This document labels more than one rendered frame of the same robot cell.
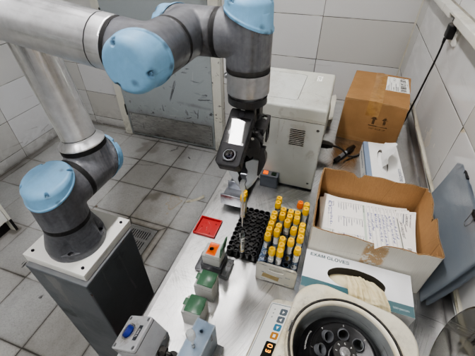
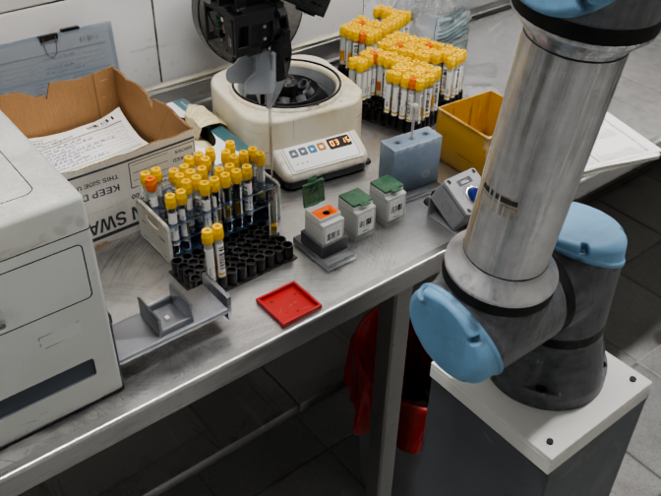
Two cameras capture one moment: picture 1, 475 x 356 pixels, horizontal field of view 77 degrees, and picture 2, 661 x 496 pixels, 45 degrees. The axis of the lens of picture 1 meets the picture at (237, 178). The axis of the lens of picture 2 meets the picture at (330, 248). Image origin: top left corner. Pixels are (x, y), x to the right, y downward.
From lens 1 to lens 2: 1.41 m
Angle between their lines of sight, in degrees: 97
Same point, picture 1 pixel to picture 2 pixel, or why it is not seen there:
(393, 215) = not seen: hidden behind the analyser
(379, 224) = (69, 156)
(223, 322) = not seen: hidden behind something
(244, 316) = (330, 197)
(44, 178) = (577, 218)
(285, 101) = (12, 140)
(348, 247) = (168, 129)
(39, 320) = not seen: outside the picture
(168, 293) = (408, 251)
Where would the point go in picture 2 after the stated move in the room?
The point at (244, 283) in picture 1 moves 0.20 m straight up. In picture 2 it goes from (301, 220) to (300, 111)
